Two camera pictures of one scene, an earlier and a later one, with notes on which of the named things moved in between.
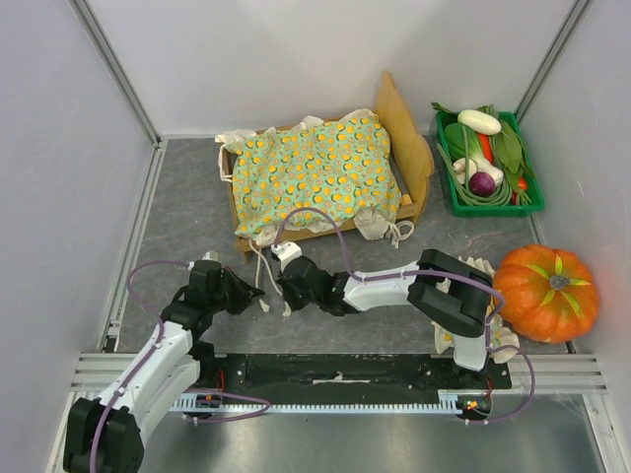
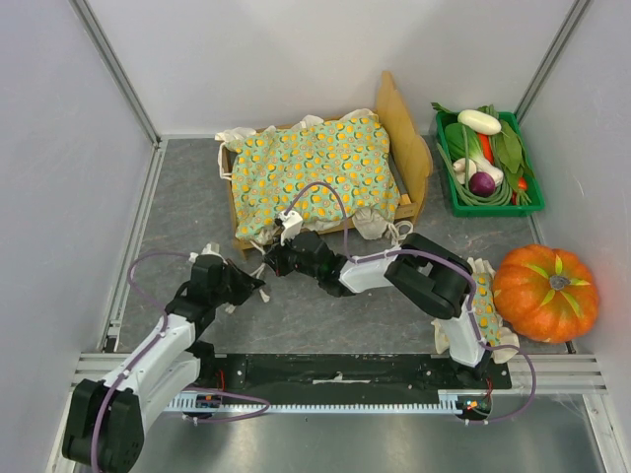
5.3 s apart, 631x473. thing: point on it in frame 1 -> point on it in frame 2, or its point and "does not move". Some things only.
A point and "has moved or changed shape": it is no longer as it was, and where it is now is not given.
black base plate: [344, 375] does not move
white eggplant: [479, 121] does not move
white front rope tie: [262, 303] has moved or changed shape
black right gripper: [294, 284] -> [284, 257]
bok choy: [455, 145] does not move
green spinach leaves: [509, 147] does not move
